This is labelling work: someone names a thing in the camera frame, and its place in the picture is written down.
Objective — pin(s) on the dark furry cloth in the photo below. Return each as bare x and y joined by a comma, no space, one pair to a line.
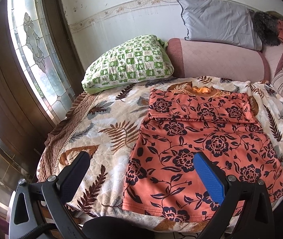
264,29

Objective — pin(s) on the wooden door with glass panel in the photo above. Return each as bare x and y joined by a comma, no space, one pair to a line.
1,79

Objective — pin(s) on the brown quilted bed cover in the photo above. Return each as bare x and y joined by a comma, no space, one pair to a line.
56,139

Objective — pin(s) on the green checkered pillow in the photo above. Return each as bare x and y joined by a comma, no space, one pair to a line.
131,62

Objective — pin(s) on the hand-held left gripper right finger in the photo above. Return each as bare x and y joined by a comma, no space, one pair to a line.
208,178

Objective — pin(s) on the pink bolster pillow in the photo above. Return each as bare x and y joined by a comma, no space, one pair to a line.
211,59

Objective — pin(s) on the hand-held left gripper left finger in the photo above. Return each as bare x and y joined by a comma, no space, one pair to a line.
74,176

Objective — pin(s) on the brown cloth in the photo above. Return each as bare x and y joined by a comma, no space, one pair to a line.
278,15

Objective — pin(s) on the leaf print blanket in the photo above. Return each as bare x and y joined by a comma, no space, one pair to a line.
101,119

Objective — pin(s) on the orange floral shirt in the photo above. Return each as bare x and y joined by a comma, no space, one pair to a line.
181,142

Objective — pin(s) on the grey pillow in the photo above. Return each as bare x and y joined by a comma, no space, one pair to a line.
216,20

